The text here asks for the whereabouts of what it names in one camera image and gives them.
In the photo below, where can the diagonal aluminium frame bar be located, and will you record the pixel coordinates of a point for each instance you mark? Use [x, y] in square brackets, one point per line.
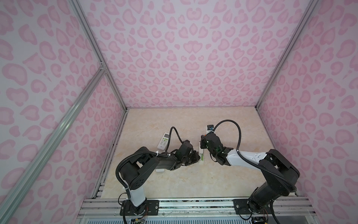
[26, 181]

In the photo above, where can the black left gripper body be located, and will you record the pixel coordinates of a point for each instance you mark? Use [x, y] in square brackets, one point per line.
[192, 158]

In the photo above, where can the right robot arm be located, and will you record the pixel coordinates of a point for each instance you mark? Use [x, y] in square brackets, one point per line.
[280, 174]

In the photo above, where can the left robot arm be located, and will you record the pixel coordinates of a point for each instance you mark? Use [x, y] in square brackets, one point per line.
[133, 171]

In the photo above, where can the aluminium corner frame post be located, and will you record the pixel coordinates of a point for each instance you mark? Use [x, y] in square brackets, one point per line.
[79, 13]

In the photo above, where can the right rear aluminium frame post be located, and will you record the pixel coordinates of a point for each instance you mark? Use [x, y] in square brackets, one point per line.
[303, 23]

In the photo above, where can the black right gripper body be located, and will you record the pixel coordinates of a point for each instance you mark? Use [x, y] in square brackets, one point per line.
[204, 144]

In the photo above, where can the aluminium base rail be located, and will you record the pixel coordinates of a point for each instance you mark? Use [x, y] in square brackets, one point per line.
[215, 210]

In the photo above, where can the white remote with green buttons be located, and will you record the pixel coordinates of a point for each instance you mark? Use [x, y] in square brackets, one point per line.
[163, 143]

